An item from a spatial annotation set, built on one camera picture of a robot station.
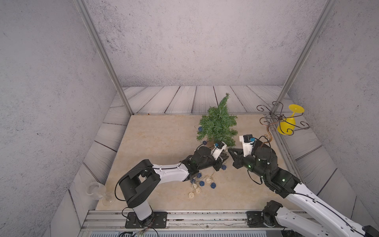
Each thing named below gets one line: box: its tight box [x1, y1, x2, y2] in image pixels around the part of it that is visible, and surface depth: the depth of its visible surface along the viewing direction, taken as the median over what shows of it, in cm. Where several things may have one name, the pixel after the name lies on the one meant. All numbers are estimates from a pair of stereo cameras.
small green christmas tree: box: [196, 92, 239, 148], surface depth 79 cm
